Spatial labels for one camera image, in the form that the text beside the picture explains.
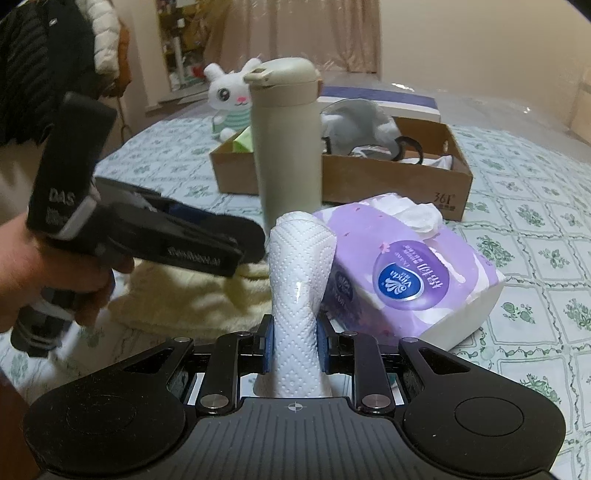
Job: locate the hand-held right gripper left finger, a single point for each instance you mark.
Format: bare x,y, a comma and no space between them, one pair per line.
267,344

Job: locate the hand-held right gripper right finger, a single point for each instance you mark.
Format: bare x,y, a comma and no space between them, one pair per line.
323,346

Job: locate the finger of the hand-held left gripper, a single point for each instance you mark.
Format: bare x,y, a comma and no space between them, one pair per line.
231,230
198,258

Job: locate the cream fluffy towel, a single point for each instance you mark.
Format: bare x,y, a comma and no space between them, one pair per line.
184,300

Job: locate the white embossed paper towel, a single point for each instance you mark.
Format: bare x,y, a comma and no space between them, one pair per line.
295,286

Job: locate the pale green box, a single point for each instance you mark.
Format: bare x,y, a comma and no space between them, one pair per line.
243,141

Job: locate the cream thermos bottle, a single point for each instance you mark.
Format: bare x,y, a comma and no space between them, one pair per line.
286,147

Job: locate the grey white plush toy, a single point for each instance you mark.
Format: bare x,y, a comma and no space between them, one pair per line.
355,120

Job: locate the brown cardboard box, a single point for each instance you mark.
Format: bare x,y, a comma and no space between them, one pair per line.
392,184

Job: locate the white cloth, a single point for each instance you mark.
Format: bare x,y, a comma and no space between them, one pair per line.
434,161

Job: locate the person's left hand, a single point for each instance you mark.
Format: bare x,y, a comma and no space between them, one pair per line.
27,267

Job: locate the black puffer jacket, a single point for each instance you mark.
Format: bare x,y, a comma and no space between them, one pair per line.
41,69

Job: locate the brown jacket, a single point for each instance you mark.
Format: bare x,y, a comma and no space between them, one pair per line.
124,55

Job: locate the purple tissue pack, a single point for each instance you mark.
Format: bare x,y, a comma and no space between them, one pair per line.
415,286

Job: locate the white puffer jacket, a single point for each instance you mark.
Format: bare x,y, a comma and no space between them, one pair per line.
104,32

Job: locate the white bunny plush toy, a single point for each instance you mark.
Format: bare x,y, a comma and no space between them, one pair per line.
226,97

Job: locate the wooden shelf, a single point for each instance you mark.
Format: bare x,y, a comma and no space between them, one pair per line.
194,37

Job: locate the beige curtain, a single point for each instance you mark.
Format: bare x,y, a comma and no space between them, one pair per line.
314,32

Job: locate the blue and white flat box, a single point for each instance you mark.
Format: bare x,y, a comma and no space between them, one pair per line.
415,108

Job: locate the clear plastic sheet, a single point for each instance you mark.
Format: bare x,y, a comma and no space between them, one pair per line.
498,106

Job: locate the plastic-wrapped wooden headboard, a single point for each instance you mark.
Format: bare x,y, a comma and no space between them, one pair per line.
582,110

